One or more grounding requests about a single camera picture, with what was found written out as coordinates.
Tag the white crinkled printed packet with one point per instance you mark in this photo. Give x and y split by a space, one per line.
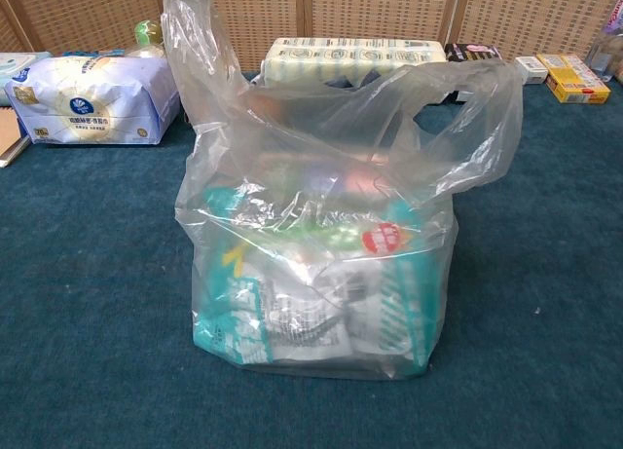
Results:
311 317

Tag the white blue tissue pack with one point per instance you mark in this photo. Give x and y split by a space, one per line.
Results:
97 98

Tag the transparent plastic shopping bag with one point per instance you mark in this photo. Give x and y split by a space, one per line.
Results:
302 142

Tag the small white box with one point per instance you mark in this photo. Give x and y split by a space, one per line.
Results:
530 69

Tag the wooden woven folding screen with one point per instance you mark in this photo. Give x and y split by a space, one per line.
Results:
73 11

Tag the teal carpet mat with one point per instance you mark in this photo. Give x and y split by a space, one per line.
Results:
97 322

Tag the black printed package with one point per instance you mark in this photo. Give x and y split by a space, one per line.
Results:
472 53

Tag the clear plastic bottle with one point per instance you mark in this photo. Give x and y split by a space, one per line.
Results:
603 54

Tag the teal white detergent pouch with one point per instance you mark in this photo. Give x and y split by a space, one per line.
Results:
229 322

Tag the green plastic packet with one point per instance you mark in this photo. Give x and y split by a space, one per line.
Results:
340 235

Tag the yellow box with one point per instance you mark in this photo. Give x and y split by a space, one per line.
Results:
576 84

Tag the green white bottle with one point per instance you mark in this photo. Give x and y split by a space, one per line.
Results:
148 35

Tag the light blue wipes pack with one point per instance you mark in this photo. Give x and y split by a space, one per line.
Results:
14 64

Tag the pink purple box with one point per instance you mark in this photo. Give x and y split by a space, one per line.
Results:
360 176

